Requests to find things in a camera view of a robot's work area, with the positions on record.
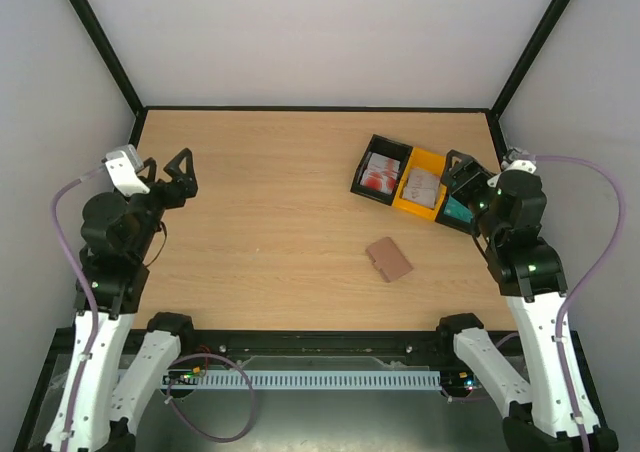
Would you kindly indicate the light blue slotted cable duct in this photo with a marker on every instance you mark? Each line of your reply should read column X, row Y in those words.
column 320, row 380

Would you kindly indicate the black aluminium frame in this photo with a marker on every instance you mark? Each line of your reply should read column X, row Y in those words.
column 418, row 348

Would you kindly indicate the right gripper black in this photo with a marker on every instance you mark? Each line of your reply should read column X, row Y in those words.
column 463, row 177

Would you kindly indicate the red white card stack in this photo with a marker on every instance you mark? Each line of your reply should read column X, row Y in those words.
column 380, row 174

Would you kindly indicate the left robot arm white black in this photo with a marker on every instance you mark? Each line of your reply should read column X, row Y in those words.
column 101, row 408

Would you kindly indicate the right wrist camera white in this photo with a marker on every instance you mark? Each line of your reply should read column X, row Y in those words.
column 518, row 159

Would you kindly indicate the left controller board with leds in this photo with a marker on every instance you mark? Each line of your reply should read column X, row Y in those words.
column 189, row 377

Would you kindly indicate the black bin with red cards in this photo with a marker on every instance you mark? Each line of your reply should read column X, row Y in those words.
column 389, row 148

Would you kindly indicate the right controller board with leds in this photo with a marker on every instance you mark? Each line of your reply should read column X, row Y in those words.
column 459, row 382

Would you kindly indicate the brown leather card holder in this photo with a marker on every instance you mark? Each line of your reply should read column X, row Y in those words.
column 388, row 259

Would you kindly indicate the controller board with leds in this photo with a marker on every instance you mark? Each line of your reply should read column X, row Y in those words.
column 189, row 377
column 459, row 382

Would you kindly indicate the white pink card stack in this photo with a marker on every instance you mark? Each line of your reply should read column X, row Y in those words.
column 422, row 188

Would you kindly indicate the black bin with teal cards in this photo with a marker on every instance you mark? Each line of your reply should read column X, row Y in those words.
column 442, row 219

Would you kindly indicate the teal card stack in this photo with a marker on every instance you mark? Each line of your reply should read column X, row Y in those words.
column 455, row 210

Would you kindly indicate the yellow plastic bin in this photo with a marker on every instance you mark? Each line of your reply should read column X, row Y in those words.
column 432, row 162

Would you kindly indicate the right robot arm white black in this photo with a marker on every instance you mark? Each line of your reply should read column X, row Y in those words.
column 550, row 408

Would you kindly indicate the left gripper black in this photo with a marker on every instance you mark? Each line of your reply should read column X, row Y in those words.
column 187, row 186

